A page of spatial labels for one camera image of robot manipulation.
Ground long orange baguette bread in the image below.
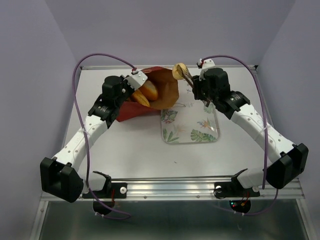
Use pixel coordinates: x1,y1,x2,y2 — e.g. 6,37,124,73
139,80,159,101

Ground metal serving tongs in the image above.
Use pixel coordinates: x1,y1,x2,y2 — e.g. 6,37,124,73
183,67,196,99

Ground round pale bread roll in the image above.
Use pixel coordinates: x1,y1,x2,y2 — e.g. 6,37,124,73
171,63,187,80

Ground red brown paper bag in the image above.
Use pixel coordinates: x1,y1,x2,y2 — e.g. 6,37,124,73
116,66,179,122

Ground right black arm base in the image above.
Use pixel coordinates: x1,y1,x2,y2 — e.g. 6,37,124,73
213,181,260,214

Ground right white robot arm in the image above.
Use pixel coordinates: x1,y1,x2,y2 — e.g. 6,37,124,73
191,67,309,198

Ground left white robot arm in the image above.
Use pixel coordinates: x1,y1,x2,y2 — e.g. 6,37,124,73
40,75,135,203

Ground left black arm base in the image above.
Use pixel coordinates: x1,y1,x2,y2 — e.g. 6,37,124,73
82,181,128,215

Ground floral patterned tray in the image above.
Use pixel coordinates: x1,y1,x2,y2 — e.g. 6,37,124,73
159,74,222,145

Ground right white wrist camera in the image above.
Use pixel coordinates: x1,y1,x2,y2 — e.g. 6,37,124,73
196,58,216,73

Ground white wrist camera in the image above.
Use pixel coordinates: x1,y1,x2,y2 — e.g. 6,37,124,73
125,70,148,91
196,58,216,73

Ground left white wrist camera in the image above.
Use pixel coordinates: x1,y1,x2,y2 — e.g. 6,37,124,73
125,70,148,91

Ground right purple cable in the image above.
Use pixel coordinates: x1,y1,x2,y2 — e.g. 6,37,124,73
212,54,281,217

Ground aluminium mounting rail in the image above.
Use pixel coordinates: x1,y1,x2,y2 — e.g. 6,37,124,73
41,177,306,202

